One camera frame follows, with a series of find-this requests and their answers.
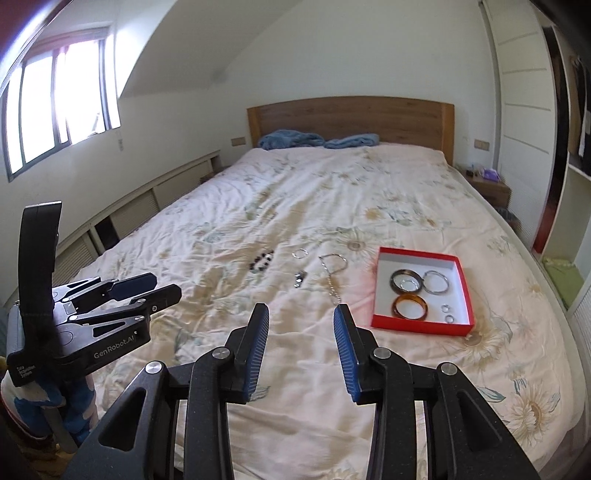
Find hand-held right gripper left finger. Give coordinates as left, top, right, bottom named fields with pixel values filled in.
left=69, top=303, right=271, bottom=480

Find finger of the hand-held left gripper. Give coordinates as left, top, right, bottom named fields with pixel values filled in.
left=53, top=272, right=157, bottom=308
left=69, top=284, right=183, bottom=344

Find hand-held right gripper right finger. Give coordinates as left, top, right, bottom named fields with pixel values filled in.
left=333, top=304, right=541, bottom=480

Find amber bangle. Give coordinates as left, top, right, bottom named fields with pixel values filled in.
left=392, top=296, right=429, bottom=320

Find red cardboard box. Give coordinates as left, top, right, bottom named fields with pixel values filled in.
left=372, top=247, right=476, bottom=337

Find dark glossy bangle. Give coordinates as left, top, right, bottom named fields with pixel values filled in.
left=390, top=270, right=424, bottom=295

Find thin silver bangle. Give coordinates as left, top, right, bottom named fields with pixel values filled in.
left=422, top=271, right=450, bottom=295

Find window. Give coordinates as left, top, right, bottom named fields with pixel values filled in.
left=0, top=39, right=122, bottom=183

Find wooden nightstand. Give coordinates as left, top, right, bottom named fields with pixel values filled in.
left=455, top=166, right=511, bottom=208

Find green cushion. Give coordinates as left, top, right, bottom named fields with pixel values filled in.
left=542, top=258, right=583, bottom=305

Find wooden headboard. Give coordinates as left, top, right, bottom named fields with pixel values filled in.
left=247, top=96, right=455, bottom=164

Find white wardrobe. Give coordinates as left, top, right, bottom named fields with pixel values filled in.
left=480, top=0, right=591, bottom=324

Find hanging dark clothes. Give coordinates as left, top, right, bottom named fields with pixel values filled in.
left=558, top=51, right=591, bottom=158

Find silver chain necklace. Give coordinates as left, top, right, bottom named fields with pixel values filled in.
left=320, top=253, right=348, bottom=305

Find black beaded bracelet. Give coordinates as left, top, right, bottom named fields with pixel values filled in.
left=248, top=249, right=275, bottom=271

